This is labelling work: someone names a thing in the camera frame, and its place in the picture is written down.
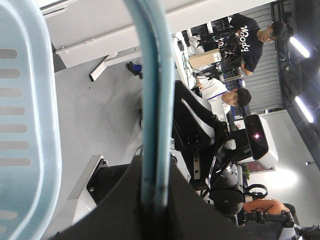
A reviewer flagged person in white shirt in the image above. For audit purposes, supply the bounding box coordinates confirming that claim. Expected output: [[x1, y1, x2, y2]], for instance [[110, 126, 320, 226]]
[[195, 77, 252, 114]]

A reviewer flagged person in black shirt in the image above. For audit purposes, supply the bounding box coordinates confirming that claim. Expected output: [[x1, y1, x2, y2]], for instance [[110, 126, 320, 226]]
[[229, 13, 289, 76]]

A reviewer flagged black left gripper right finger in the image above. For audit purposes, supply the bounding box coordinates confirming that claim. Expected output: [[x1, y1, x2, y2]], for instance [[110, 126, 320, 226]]
[[160, 161, 282, 240]]

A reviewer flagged white robot head camera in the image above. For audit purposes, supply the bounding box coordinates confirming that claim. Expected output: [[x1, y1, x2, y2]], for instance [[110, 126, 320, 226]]
[[244, 114, 279, 169]]

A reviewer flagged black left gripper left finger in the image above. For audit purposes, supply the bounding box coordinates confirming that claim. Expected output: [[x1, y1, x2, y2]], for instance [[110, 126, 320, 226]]
[[52, 155, 150, 240]]

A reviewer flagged light blue plastic basket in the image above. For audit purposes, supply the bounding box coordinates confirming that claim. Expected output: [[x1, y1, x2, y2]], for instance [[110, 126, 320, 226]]
[[0, 0, 174, 240]]

